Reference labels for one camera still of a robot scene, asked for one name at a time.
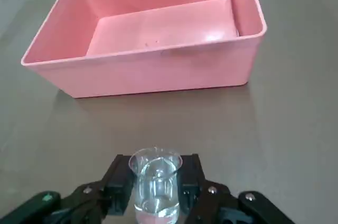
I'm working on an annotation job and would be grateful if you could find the small glass beaker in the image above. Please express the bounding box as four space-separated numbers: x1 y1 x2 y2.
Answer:
128 146 184 224

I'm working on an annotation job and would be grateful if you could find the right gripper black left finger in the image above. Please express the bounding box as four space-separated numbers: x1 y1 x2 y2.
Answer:
0 154 137 224

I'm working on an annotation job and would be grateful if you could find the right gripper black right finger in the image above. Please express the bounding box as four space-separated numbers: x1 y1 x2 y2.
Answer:
179 154 291 224

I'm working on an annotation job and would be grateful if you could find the pink plastic container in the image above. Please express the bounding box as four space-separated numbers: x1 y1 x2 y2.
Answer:
21 0 268 99

